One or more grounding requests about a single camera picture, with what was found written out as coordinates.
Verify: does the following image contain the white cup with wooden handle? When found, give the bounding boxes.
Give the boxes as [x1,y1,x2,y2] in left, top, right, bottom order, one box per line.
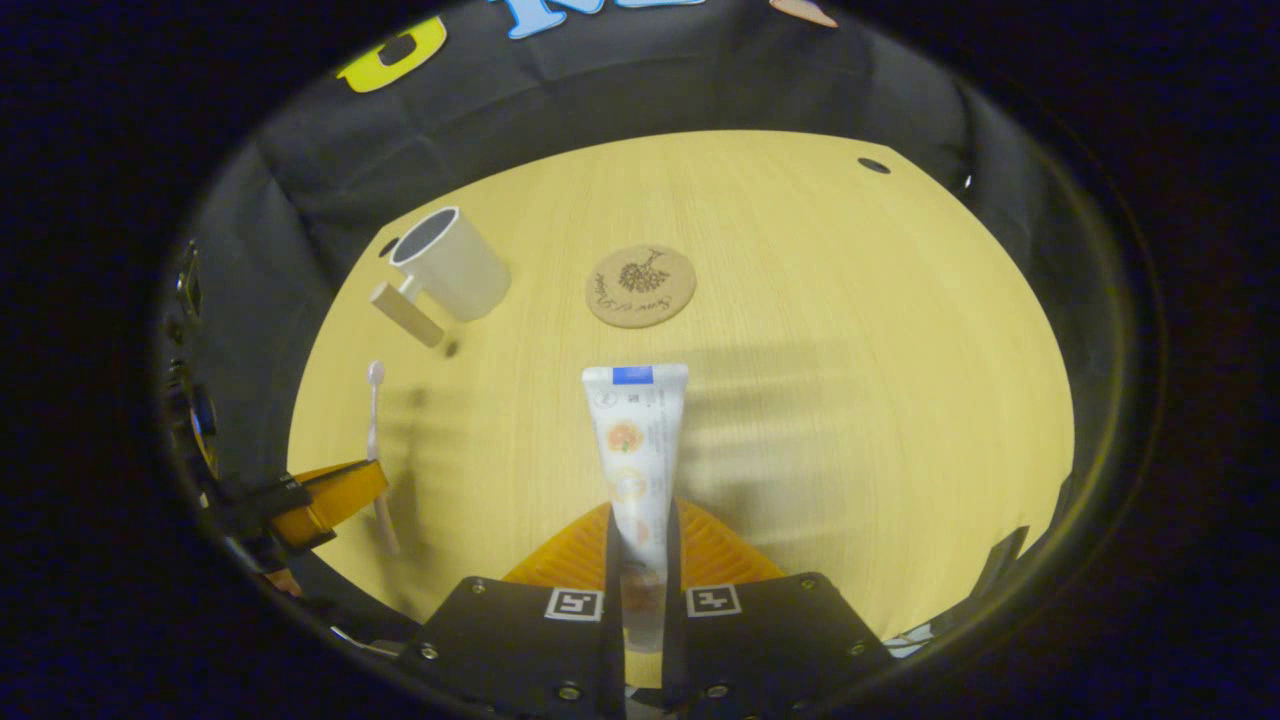
[370,206,513,349]

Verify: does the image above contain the black backdrop cloth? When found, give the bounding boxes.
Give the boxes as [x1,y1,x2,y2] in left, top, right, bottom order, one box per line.
[160,0,1131,641]

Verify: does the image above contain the round cork coaster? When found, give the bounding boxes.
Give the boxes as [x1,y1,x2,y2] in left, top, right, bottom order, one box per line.
[585,245,698,329]

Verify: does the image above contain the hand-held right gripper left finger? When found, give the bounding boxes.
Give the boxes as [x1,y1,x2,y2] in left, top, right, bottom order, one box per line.
[400,503,627,717]

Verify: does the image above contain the white toothbrush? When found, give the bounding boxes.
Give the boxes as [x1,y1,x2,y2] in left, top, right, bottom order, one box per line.
[366,361,401,556]

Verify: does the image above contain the white toothpaste tube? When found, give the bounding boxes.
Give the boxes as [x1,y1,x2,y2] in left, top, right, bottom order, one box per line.
[582,364,691,653]

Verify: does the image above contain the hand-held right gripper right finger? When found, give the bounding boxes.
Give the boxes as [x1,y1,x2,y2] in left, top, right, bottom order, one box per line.
[662,499,893,715]

